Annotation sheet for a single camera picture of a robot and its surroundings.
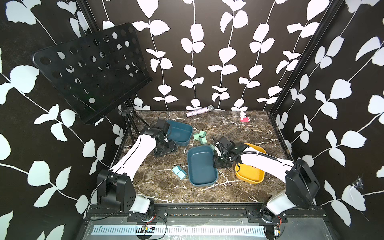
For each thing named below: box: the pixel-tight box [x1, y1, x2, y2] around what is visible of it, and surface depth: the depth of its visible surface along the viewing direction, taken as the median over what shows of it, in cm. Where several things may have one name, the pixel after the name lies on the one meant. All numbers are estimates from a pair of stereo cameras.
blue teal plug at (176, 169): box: [172, 165, 182, 175], surface depth 90 cm
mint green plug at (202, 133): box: [199, 130, 207, 138], surface depth 106 cm
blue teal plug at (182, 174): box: [176, 169, 187, 180], surface depth 88 cm
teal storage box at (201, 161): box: [187, 145, 218, 187], surface depth 89 cm
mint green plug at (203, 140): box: [199, 137, 207, 145], surface depth 103 cm
